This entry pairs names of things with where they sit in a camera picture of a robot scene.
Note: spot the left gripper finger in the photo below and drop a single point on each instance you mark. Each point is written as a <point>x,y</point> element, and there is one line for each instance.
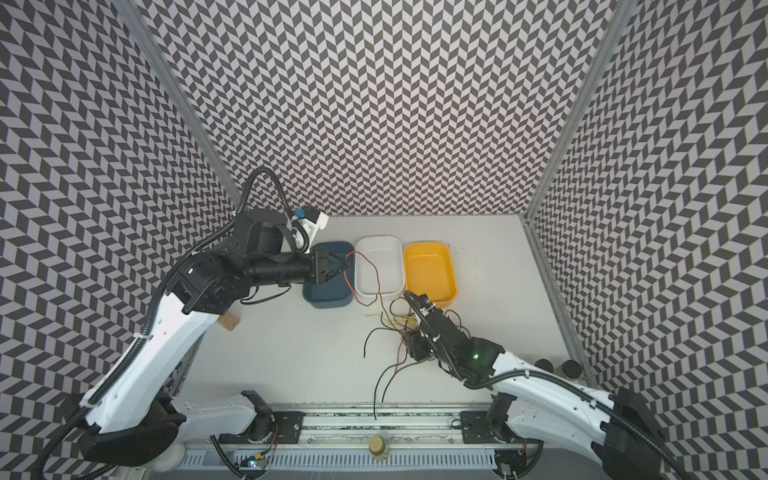
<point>330,275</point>
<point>341,260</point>

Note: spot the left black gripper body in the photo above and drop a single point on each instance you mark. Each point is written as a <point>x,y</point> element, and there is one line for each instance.
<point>315,264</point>

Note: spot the dark teal tray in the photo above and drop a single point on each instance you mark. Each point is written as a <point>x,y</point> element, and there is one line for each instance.
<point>337,293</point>

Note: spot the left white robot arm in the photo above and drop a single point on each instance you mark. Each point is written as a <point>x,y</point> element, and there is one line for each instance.
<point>126,419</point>

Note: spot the yellow tray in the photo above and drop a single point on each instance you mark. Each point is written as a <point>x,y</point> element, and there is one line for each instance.
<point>429,271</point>

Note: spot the left spice jar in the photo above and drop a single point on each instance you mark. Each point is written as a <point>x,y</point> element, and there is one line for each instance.
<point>229,321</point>

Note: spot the white tray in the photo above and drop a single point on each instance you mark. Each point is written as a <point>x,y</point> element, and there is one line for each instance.
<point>379,268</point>

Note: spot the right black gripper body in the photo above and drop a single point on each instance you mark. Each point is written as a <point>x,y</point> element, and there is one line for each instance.
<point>435,324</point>

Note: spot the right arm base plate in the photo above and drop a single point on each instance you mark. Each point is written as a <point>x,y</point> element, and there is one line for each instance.
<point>477,429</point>

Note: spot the brass knob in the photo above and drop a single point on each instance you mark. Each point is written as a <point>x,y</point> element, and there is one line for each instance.
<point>377,446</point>

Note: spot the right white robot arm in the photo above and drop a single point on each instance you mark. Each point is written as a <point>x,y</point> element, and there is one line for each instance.
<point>616,429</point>

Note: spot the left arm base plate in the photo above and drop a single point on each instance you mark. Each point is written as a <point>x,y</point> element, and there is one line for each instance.
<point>281,427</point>

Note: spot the aluminium front rail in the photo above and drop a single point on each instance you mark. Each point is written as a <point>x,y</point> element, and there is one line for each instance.
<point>400,426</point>

